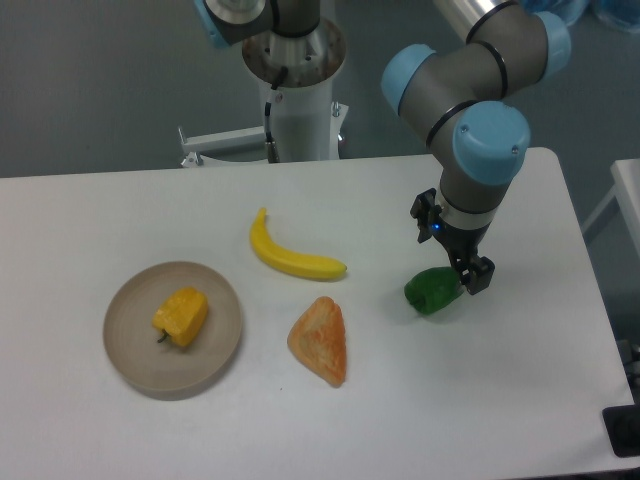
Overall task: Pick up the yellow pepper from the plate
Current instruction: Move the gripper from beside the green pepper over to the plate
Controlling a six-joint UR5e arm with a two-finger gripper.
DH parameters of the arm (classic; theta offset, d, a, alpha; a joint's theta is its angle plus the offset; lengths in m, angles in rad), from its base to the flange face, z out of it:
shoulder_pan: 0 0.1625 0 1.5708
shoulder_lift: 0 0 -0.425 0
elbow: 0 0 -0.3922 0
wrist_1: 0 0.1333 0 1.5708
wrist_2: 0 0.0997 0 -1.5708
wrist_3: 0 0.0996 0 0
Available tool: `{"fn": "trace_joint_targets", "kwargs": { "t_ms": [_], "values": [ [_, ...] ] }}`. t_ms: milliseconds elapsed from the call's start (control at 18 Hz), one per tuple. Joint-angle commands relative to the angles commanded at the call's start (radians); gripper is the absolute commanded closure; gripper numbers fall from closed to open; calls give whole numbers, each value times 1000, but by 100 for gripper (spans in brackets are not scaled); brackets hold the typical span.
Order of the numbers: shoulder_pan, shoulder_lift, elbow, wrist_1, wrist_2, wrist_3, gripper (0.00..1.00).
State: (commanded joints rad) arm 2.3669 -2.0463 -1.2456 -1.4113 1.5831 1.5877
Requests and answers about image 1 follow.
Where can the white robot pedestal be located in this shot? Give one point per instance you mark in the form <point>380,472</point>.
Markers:
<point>295,78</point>

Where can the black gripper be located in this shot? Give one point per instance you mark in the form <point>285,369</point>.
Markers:
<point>459,233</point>

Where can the green bell pepper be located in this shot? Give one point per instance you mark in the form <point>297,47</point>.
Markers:
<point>433,289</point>

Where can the beige round plate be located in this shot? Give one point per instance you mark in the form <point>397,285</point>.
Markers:
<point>166,371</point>

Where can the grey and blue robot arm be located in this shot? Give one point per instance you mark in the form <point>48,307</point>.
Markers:
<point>454,102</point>

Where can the black device at edge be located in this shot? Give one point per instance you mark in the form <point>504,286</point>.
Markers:
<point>622,426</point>

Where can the blue plastic bags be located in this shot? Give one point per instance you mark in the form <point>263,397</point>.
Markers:
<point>621,15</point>

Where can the yellow banana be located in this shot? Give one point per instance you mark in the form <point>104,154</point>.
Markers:
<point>290,262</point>

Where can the white side table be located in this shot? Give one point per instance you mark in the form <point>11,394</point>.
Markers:
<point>623,196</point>

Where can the yellow bell pepper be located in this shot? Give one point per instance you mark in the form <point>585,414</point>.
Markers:
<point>181,316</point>

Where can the orange triangular bread slice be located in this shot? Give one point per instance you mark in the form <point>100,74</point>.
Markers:
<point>318,341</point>

